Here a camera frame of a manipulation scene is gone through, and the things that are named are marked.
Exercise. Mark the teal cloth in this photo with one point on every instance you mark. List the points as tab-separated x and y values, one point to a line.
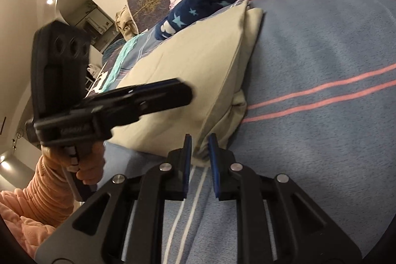
123	56

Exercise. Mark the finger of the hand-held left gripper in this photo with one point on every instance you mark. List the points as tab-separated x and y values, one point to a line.
154	85
161	103

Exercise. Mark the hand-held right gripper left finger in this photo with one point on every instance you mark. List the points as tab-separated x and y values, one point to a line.
187	158

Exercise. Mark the person's left forearm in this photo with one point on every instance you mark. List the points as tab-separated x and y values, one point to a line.
37	189

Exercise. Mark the white cat figurine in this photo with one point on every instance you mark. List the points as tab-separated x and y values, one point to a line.
92	69

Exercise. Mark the dark animal print sheet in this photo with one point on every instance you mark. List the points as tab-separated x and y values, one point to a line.
108	50

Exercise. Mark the person's peach fleece clothing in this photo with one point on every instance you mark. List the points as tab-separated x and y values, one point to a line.
24	233

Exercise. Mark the navy star print cloth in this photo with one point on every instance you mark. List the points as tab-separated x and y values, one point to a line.
191	10

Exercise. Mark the person's left hand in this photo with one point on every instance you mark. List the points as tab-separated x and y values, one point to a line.
92	165

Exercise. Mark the beige long-sleeve shirt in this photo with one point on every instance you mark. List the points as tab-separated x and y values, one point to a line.
191	72

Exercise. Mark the dark tree print cushion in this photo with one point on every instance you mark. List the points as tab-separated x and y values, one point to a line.
145	1

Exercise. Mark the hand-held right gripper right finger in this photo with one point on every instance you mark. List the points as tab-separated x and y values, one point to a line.
213	165

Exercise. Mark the beige knit garment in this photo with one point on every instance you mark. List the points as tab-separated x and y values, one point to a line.
125	22

